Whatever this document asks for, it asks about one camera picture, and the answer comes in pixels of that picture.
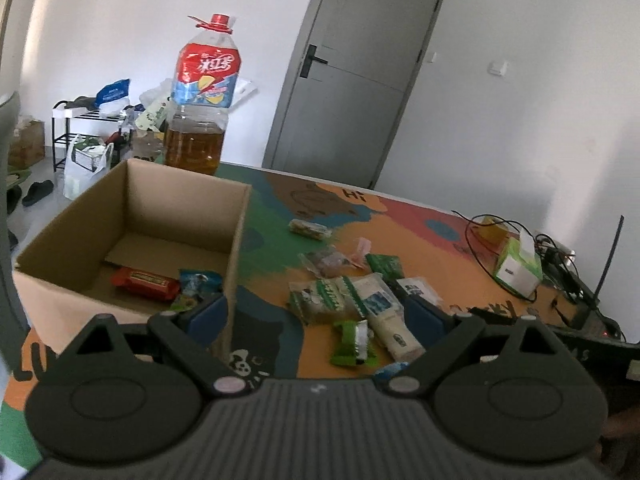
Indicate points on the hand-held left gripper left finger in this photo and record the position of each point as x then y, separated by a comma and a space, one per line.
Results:
207, 319

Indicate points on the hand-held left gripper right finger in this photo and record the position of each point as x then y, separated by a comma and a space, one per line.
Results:
422, 317

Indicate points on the blue and green snack packet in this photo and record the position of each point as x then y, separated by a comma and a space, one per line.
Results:
197, 282

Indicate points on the clear packet of dark snacks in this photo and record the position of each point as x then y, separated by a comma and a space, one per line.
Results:
325, 261

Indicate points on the person's right forearm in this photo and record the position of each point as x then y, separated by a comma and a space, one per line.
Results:
622, 425

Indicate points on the white packet with dark label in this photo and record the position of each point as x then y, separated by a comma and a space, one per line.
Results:
417, 289

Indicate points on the long white and blue packet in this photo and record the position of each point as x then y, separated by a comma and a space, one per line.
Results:
385, 317

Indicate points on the small blue packet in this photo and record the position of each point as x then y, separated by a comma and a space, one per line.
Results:
390, 371

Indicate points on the red snack packet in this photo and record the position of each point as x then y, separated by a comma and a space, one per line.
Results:
145, 282

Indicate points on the small green and white packet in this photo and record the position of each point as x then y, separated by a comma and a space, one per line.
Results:
352, 342

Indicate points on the colourful printed table mat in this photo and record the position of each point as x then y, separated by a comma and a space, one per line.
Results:
280, 270

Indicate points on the pink snack packet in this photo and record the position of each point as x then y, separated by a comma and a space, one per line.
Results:
361, 250

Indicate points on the large white and green packet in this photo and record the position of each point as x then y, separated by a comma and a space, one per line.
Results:
325, 300

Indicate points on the yellow box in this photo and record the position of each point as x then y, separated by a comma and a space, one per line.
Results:
492, 235

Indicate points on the green and white tissue box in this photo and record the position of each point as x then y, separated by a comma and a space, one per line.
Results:
520, 265

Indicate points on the clear nut bar packet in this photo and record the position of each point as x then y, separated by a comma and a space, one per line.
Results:
310, 230

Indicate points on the large cooking oil bottle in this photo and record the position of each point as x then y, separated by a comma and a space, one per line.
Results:
197, 135

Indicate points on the white and green plastic bag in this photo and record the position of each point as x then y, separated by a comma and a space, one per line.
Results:
85, 165

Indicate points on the black slipper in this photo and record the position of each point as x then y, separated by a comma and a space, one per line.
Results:
37, 192

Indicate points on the black shoe rack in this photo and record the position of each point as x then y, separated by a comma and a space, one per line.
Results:
62, 135

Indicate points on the blue bag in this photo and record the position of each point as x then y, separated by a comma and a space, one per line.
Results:
112, 94

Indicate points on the grey door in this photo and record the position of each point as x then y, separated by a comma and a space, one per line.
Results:
345, 80

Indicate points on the brown cardboard box with clutter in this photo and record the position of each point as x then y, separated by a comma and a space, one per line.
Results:
27, 142

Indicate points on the white light switch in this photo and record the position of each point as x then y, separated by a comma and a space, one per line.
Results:
498, 67

